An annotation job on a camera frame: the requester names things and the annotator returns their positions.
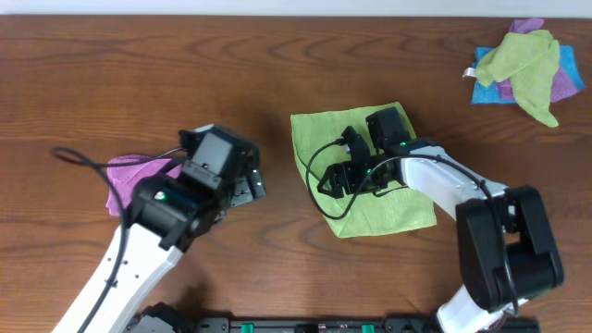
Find folded purple cloth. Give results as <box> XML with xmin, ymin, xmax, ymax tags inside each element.
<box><xmin>105</xmin><ymin>154</ymin><xmax>181</xmax><ymax>216</ymax></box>

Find blue cloth in pile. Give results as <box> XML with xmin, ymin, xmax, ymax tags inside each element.
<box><xmin>471</xmin><ymin>45</ymin><xmax>586</xmax><ymax>105</ymax></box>

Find green cloth on pile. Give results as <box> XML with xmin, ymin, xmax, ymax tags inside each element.
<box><xmin>475</xmin><ymin>30</ymin><xmax>560</xmax><ymax>128</ymax></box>

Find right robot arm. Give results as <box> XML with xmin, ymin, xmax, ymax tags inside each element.
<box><xmin>307</xmin><ymin>107</ymin><xmax>564</xmax><ymax>332</ymax></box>

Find purple cloth in pile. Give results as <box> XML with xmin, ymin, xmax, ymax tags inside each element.
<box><xmin>497</xmin><ymin>18</ymin><xmax>578</xmax><ymax>103</ymax></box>

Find green microfiber cloth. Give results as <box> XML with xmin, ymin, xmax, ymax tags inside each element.
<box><xmin>290</xmin><ymin>102</ymin><xmax>437</xmax><ymax>239</ymax></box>

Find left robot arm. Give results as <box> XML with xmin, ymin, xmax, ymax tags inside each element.
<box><xmin>55</xmin><ymin>125</ymin><xmax>265</xmax><ymax>332</ymax></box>

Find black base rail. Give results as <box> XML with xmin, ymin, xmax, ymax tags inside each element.
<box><xmin>124</xmin><ymin>302</ymin><xmax>541</xmax><ymax>333</ymax></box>

